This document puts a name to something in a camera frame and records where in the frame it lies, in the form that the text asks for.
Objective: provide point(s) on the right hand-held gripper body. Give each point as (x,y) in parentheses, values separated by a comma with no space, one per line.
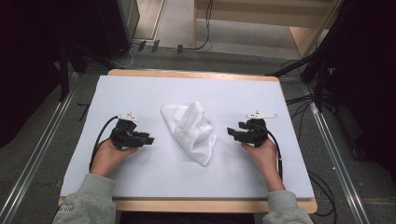
(257,133)

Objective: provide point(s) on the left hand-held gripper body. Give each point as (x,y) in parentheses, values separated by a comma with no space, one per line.
(124,137)

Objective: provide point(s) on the white mesh laundry bag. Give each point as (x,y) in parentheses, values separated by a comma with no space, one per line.
(191,132)

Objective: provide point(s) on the person's right hand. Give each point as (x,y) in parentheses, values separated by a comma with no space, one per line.
(264,157)

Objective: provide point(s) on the person's left hand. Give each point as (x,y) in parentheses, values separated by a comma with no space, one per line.
(107,158)

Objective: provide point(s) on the white table mat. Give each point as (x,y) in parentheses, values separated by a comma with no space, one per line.
(193,180)

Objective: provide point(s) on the wooden table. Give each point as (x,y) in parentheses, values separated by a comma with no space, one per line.
(193,206)

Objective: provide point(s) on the black metal stand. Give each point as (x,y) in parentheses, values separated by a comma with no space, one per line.
(311,68)
(64,74)

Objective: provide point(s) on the person's dark pants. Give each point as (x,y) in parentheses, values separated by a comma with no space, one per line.
(186,218)

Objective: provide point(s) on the grey cabinet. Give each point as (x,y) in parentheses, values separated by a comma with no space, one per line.
(130,15)

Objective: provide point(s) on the black curtain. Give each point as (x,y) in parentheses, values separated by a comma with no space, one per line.
(28,62)
(367,77)

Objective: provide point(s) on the metal floor rail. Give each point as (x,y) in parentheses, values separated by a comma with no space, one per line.
(37,149)
(339,161)

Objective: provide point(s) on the wooden furniture frame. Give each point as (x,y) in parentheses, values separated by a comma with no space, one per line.
(299,34)

